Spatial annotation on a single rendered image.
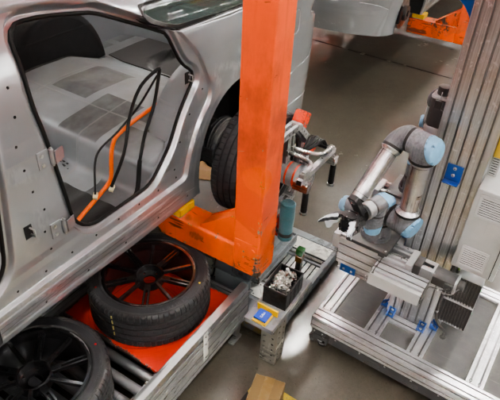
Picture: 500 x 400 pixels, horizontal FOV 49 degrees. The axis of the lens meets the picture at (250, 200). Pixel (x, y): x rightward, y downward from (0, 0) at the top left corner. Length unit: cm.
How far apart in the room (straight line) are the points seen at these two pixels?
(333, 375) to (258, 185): 124
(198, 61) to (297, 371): 177
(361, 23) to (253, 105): 320
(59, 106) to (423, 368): 254
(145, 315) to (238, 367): 70
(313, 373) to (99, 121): 188
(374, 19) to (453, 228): 305
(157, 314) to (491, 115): 179
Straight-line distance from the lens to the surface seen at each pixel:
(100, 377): 264
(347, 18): 546
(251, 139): 248
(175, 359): 279
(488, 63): 250
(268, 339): 312
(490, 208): 269
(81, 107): 350
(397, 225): 270
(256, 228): 274
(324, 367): 330
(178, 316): 287
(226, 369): 323
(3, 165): 214
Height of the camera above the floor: 262
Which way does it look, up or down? 37 degrees down
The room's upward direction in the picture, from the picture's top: 3 degrees clockwise
